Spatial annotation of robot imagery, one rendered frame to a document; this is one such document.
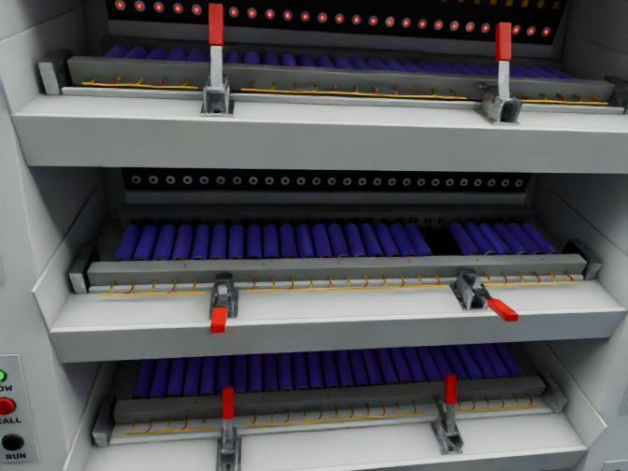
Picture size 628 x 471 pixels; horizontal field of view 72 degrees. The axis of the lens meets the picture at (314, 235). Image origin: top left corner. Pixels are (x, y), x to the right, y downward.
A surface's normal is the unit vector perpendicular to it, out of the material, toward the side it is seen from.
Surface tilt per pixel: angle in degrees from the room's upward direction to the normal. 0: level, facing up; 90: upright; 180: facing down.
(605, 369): 90
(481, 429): 17
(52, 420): 90
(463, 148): 108
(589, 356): 90
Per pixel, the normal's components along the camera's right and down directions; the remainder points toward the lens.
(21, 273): 0.14, 0.30
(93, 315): 0.07, -0.82
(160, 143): 0.12, 0.57
